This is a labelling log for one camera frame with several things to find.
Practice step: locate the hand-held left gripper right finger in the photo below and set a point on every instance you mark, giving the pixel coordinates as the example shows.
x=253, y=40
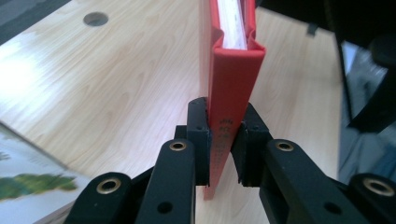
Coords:
x=280, y=174

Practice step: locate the red-spined colourful picture book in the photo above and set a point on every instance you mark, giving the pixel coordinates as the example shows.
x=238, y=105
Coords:
x=232, y=77

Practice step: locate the black blurred object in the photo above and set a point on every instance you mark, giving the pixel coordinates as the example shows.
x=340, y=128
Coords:
x=378, y=102

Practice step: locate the white caterpillar board book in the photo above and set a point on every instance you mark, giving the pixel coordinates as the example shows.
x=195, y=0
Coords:
x=31, y=186

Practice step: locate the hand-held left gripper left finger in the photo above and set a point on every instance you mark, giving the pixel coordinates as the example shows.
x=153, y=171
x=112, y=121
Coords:
x=174, y=174

